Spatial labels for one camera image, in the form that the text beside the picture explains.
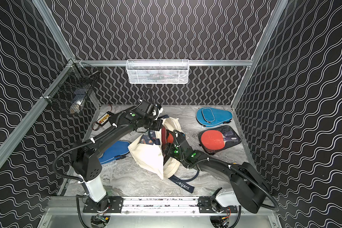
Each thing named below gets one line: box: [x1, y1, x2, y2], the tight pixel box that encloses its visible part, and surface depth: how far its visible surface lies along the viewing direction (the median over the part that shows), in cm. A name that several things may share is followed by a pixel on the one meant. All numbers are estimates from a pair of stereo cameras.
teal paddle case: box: [195, 106, 234, 128], surface depth 112 cm
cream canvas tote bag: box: [127, 117, 185, 181], surface depth 84 cm
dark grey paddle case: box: [198, 125, 242, 155], surface depth 100 cm
